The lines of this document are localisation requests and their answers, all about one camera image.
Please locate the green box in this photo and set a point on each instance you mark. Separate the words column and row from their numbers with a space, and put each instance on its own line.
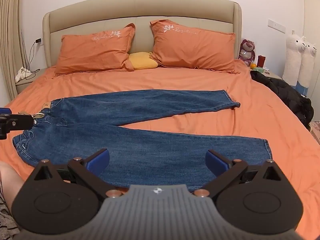
column 258, row 69

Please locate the beige padded headboard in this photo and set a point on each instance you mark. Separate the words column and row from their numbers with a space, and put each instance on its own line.
column 145, row 7

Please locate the white wall switch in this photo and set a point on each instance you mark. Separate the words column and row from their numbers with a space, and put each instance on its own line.
column 276, row 25

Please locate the blue denim pants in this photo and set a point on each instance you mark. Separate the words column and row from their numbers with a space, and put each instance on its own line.
column 150, row 145

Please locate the black charger plug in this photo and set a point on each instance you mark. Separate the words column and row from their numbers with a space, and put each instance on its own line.
column 38, row 41

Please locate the bed with orange sheet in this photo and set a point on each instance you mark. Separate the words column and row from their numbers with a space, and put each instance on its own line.
column 250, row 132

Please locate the red cup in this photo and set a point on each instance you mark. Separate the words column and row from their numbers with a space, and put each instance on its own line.
column 261, row 60

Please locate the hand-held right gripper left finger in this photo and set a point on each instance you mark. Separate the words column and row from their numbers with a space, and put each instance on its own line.
column 98, row 162

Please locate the person's leg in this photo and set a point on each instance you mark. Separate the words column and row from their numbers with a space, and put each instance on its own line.
column 10, row 182

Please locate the white alpaca plush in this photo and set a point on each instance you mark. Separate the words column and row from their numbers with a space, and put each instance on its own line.
column 293, row 57
column 308, row 62

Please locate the black jacket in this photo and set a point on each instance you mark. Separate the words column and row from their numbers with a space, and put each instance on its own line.
column 287, row 92

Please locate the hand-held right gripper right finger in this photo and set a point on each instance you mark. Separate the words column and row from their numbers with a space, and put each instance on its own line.
column 217, row 163

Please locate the beige nightstand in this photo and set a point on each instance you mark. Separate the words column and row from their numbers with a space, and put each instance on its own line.
column 26, row 83
column 275, row 75

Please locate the orange fruit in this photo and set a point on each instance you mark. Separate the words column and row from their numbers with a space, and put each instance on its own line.
column 253, row 66

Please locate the pink plush bear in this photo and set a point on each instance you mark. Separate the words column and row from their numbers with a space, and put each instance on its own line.
column 247, row 51

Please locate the white crumpled cloth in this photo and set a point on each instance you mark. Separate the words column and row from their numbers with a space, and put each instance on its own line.
column 21, row 74

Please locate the orange embroidered pillow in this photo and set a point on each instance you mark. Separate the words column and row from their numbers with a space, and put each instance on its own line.
column 95, row 52
column 192, row 47

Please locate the pink patterned object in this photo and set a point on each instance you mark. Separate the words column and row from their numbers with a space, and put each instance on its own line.
column 315, row 130

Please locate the yellow cushion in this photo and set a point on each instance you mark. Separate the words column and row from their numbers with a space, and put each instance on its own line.
column 143, row 61

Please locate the striped clothing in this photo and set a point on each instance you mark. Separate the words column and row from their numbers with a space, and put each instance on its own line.
column 7, row 220

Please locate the beige curtain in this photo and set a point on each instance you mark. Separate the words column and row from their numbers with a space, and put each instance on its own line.
column 8, row 42

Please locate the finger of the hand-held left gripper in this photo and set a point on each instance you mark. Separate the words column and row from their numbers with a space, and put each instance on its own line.
column 23, row 122

